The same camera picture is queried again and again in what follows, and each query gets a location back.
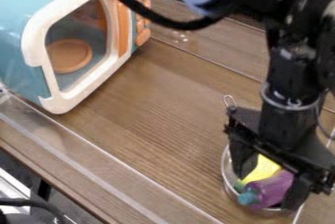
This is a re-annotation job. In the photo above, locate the purple toy eggplant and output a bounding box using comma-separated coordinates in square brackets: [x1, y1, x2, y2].
[238, 169, 294, 209]

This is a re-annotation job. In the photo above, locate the yellow toy banana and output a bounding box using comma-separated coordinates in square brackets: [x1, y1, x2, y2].
[234, 155, 281, 193]

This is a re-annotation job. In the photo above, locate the black cable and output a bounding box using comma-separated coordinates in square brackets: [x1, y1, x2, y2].
[0, 198, 67, 224]

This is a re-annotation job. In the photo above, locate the silver pot with wire handle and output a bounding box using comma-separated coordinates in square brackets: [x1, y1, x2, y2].
[219, 94, 307, 218]

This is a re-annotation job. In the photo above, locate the blue toy microwave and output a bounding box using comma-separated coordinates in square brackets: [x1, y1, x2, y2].
[0, 0, 150, 114]

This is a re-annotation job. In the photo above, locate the orange microwave turntable plate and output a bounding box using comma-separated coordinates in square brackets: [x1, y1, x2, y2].
[47, 38, 92, 73]

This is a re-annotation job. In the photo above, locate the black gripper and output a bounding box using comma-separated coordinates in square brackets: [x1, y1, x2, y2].
[223, 97, 335, 211]

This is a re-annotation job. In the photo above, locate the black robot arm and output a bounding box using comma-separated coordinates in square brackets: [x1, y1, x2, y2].
[119, 0, 335, 210]

